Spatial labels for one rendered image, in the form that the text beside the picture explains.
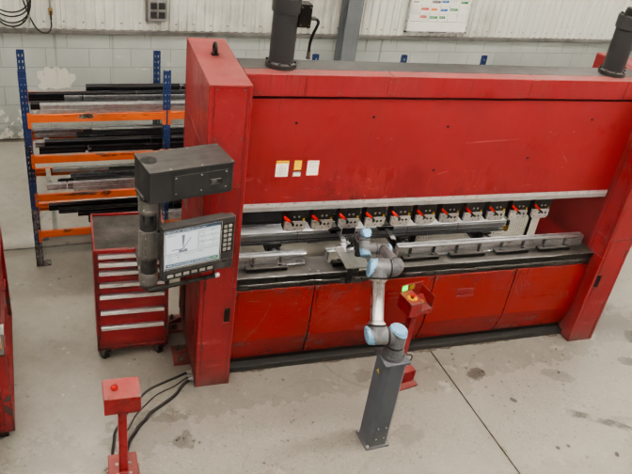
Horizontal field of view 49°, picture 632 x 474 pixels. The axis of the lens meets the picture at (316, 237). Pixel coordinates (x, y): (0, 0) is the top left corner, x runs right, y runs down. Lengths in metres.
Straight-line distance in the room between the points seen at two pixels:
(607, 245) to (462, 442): 1.99
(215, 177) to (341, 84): 1.03
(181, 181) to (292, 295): 1.53
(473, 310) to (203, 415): 2.30
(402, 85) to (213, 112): 1.26
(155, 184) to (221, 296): 1.21
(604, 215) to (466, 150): 1.49
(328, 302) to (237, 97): 1.82
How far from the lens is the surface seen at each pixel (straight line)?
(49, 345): 5.66
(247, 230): 5.12
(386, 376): 4.54
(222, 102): 4.03
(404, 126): 4.72
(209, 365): 5.12
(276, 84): 4.27
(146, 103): 5.88
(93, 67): 8.41
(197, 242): 4.07
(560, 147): 5.47
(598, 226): 6.09
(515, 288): 5.90
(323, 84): 4.36
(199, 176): 3.88
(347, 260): 4.92
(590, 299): 6.32
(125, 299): 5.10
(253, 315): 5.04
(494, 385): 5.79
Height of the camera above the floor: 3.69
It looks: 32 degrees down
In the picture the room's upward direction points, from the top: 9 degrees clockwise
